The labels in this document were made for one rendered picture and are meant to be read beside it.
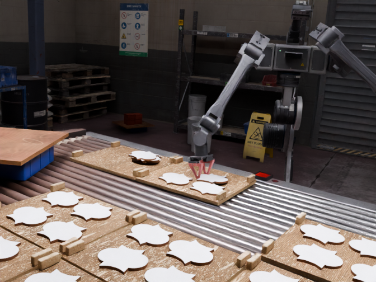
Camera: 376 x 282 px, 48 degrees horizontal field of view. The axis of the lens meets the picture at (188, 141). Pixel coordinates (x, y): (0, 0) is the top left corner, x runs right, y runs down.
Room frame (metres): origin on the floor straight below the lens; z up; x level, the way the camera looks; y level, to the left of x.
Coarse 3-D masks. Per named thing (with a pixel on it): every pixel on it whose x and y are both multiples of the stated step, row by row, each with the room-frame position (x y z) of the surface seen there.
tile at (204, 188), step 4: (192, 184) 1.67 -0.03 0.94; (196, 184) 1.67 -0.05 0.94; (200, 184) 1.68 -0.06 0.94; (204, 184) 1.68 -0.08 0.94; (208, 184) 1.68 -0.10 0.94; (212, 184) 1.68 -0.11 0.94; (192, 188) 1.63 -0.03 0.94; (196, 188) 1.63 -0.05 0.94; (200, 188) 1.63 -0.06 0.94; (204, 188) 1.63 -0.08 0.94; (208, 188) 1.64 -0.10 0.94; (212, 188) 1.64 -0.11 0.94; (216, 188) 1.64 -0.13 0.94; (220, 188) 1.64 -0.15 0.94; (224, 188) 1.66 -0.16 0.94; (200, 192) 1.60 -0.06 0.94; (204, 192) 1.58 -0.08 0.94; (208, 192) 1.59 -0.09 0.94; (212, 192) 1.59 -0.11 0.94; (216, 192) 1.59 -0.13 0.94
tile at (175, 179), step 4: (164, 176) 1.75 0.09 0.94; (168, 176) 1.75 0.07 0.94; (172, 176) 1.75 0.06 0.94; (176, 176) 1.76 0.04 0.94; (180, 176) 1.76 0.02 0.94; (184, 176) 1.76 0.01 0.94; (164, 180) 1.71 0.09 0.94; (168, 180) 1.70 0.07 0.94; (172, 180) 1.70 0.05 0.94; (176, 180) 1.71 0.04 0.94; (180, 180) 1.71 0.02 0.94; (184, 180) 1.71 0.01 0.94; (188, 180) 1.72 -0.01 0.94; (192, 180) 1.74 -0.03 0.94; (168, 184) 1.67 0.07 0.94; (176, 184) 1.67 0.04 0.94; (180, 184) 1.67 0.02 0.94; (184, 184) 1.67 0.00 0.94
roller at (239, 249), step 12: (48, 180) 1.70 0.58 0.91; (60, 180) 1.68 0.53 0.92; (84, 192) 1.58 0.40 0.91; (120, 204) 1.47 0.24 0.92; (156, 216) 1.39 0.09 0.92; (180, 228) 1.31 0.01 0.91; (192, 228) 1.31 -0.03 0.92; (204, 240) 1.25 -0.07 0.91; (216, 240) 1.24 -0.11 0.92; (240, 252) 1.18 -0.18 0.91; (252, 252) 1.17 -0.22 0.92
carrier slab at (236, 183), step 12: (168, 168) 1.89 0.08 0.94; (180, 168) 1.90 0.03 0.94; (144, 180) 1.71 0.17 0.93; (156, 180) 1.71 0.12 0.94; (228, 180) 1.77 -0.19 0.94; (240, 180) 1.78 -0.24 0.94; (180, 192) 1.61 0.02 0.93; (192, 192) 1.60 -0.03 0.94; (228, 192) 1.62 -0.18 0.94; (216, 204) 1.52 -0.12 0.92
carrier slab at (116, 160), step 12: (84, 156) 2.00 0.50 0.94; (96, 156) 2.01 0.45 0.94; (108, 156) 2.02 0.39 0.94; (120, 156) 2.04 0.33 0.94; (96, 168) 1.86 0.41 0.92; (108, 168) 1.83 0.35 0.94; (120, 168) 1.84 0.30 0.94; (132, 168) 1.85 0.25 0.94; (144, 168) 1.86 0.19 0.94; (156, 168) 1.87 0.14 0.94
